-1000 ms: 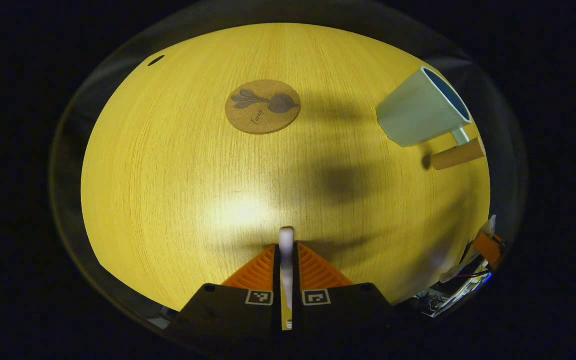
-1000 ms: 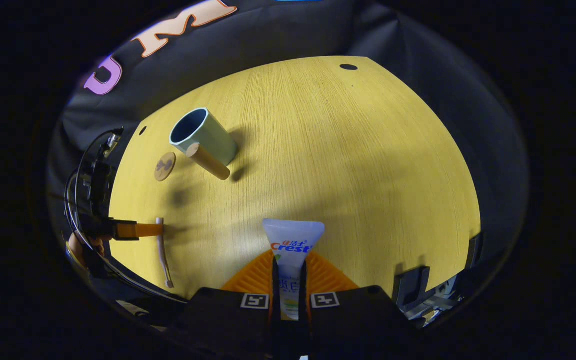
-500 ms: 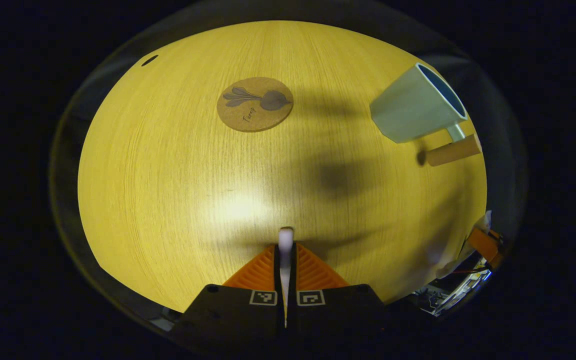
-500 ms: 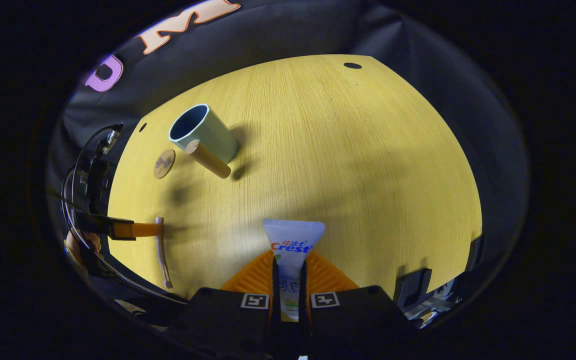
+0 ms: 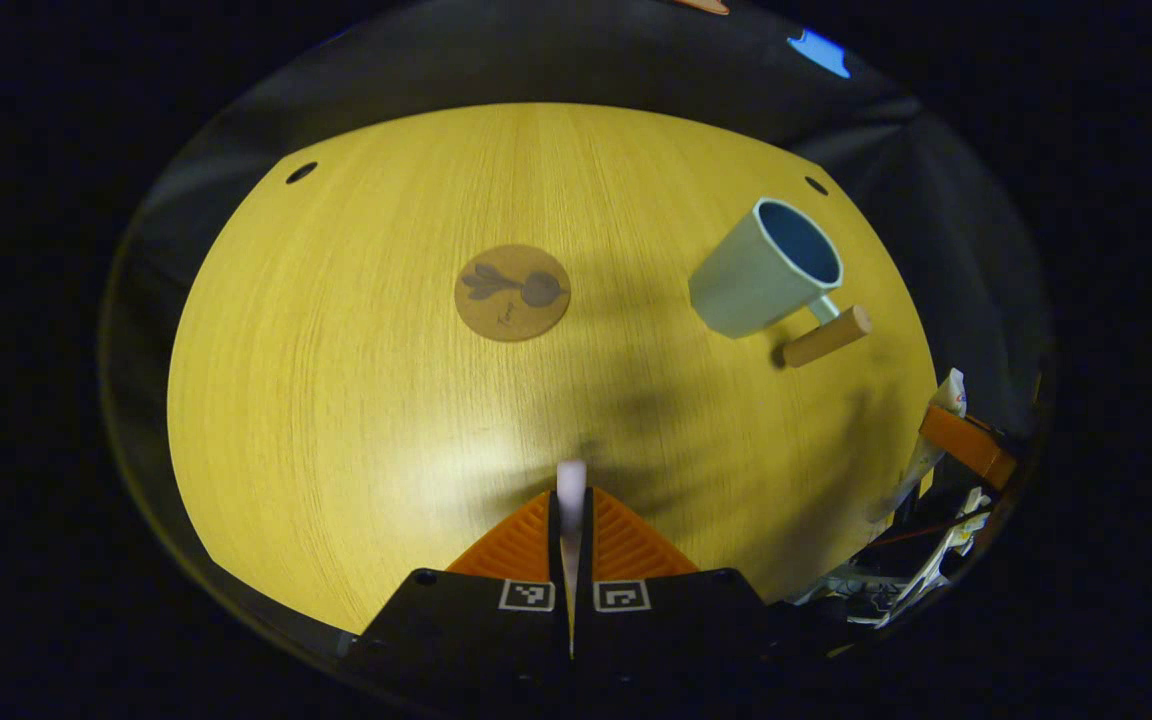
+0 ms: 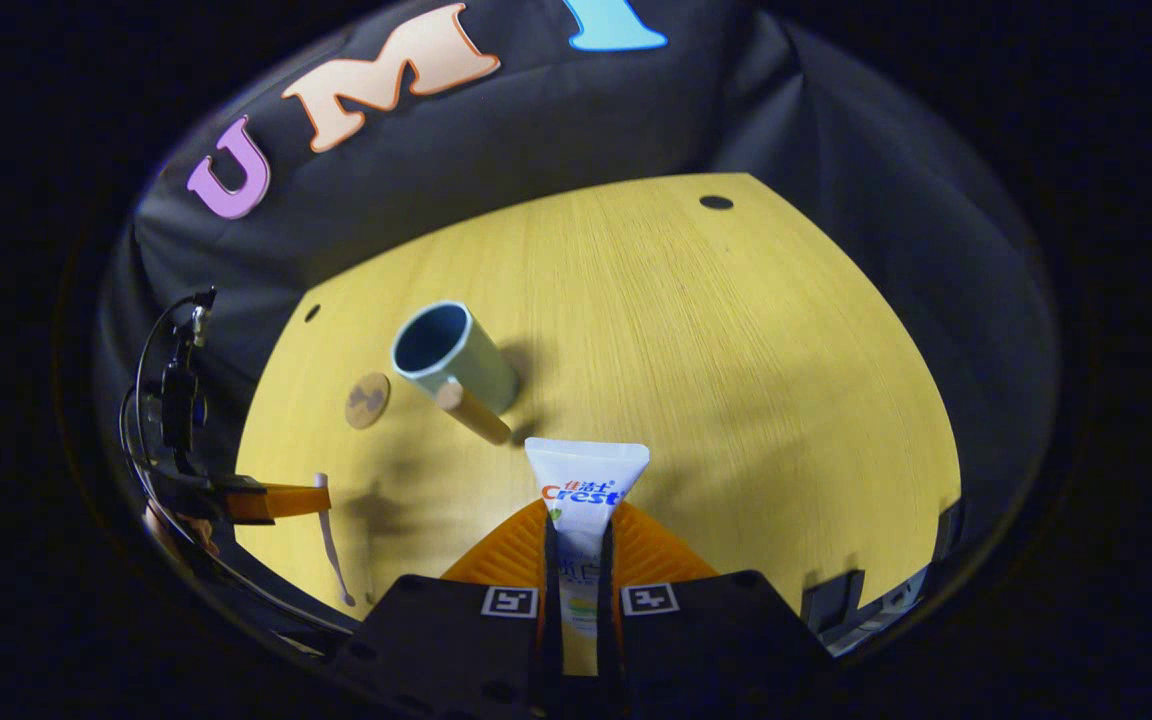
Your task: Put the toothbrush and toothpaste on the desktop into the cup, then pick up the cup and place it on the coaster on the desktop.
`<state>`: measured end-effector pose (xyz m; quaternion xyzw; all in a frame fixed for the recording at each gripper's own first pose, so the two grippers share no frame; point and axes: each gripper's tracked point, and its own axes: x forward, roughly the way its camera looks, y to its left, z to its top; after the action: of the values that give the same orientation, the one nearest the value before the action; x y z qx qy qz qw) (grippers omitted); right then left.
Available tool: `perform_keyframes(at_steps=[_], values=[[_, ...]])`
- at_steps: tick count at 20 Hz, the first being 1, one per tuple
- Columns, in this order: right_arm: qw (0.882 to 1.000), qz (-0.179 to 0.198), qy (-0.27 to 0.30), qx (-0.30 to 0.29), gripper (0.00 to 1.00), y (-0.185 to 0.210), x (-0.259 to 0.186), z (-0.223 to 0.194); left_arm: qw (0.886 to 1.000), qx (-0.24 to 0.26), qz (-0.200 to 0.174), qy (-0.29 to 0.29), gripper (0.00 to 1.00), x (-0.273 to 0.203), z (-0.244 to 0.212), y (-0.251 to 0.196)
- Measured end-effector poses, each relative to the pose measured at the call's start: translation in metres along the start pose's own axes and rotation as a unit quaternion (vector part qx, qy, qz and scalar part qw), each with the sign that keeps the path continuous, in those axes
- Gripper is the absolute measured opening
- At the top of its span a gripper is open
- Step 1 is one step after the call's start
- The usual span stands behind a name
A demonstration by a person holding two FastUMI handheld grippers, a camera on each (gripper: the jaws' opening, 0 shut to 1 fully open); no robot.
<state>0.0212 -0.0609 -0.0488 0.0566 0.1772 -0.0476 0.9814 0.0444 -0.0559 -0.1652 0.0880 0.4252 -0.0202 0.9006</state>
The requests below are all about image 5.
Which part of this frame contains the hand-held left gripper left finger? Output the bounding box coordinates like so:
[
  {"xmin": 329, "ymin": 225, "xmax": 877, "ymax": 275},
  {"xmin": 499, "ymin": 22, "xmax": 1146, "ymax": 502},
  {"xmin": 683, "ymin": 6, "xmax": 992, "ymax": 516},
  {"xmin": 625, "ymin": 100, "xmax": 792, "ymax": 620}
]
[{"xmin": 351, "ymin": 488, "xmax": 574, "ymax": 693}]

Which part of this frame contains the round brown coaster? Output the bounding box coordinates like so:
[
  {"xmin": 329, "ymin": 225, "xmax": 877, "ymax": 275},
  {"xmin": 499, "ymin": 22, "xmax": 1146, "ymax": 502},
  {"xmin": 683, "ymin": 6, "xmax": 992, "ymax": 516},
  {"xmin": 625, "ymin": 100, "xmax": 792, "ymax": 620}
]
[{"xmin": 454, "ymin": 244, "xmax": 572, "ymax": 343}]

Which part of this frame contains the yellow wooden desktop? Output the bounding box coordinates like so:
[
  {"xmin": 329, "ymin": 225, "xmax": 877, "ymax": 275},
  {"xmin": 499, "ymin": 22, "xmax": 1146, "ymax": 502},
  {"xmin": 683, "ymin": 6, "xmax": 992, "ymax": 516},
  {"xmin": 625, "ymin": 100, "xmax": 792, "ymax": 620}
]
[{"xmin": 166, "ymin": 102, "xmax": 940, "ymax": 636}]

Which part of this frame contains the pale pink toothbrush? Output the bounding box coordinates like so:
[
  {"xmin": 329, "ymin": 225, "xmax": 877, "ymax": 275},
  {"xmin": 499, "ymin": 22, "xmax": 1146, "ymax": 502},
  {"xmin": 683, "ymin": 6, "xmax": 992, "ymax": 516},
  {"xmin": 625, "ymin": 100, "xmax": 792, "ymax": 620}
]
[{"xmin": 556, "ymin": 459, "xmax": 589, "ymax": 661}]

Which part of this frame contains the pale green cup wooden handle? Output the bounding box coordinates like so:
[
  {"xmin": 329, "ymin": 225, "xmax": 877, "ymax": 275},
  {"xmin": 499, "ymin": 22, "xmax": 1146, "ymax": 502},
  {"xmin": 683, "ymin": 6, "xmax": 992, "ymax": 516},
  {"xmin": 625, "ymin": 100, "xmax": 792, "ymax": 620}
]
[{"xmin": 687, "ymin": 197, "xmax": 874, "ymax": 369}]

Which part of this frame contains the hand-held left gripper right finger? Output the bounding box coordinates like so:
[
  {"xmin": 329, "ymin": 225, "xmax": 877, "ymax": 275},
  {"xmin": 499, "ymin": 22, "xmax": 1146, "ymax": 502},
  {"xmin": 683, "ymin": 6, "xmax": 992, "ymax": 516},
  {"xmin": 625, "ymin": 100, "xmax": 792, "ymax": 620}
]
[{"xmin": 573, "ymin": 487, "xmax": 799, "ymax": 693}]

